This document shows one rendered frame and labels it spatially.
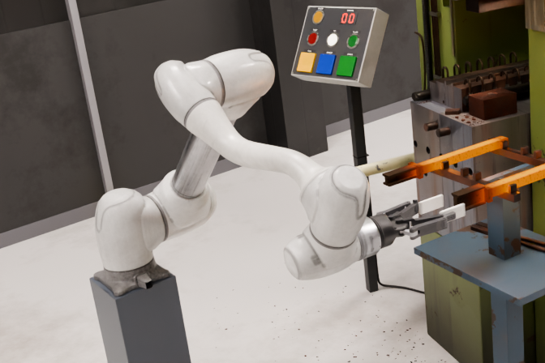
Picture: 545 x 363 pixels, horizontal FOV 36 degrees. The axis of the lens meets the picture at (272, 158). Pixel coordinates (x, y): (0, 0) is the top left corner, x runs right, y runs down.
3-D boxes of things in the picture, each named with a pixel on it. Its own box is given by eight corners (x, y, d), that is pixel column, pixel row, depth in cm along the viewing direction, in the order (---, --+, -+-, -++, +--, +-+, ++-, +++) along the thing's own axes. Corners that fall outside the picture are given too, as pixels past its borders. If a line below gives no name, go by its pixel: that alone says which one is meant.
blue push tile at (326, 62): (330, 74, 307) (335, 54, 308) (315, 73, 313) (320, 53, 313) (333, 76, 309) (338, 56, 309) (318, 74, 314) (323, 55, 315)
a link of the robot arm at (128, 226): (92, 262, 254) (78, 196, 247) (143, 241, 264) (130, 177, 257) (118, 277, 242) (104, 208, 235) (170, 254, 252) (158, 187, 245)
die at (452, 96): (462, 112, 265) (461, 86, 262) (430, 99, 283) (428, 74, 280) (572, 86, 277) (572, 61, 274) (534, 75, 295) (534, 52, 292)
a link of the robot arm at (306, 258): (357, 275, 183) (371, 238, 173) (296, 297, 176) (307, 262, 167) (332, 237, 189) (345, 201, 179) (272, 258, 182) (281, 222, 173)
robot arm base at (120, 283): (122, 302, 239) (118, 284, 238) (92, 277, 257) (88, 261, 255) (178, 279, 248) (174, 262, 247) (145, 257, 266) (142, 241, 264)
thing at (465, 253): (519, 306, 201) (519, 299, 201) (414, 254, 235) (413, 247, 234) (604, 266, 214) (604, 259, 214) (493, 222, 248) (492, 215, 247)
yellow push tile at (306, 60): (310, 72, 314) (315, 53, 315) (296, 70, 320) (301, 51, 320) (313, 73, 316) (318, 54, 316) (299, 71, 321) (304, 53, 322)
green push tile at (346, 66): (350, 76, 300) (356, 57, 301) (335, 74, 306) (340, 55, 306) (353, 77, 302) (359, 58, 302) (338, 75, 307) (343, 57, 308)
